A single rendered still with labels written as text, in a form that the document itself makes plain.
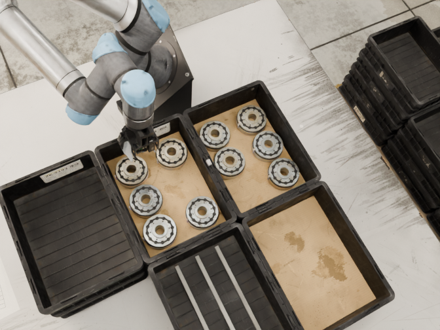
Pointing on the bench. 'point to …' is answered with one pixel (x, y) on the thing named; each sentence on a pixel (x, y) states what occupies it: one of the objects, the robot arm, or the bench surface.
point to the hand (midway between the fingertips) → (135, 146)
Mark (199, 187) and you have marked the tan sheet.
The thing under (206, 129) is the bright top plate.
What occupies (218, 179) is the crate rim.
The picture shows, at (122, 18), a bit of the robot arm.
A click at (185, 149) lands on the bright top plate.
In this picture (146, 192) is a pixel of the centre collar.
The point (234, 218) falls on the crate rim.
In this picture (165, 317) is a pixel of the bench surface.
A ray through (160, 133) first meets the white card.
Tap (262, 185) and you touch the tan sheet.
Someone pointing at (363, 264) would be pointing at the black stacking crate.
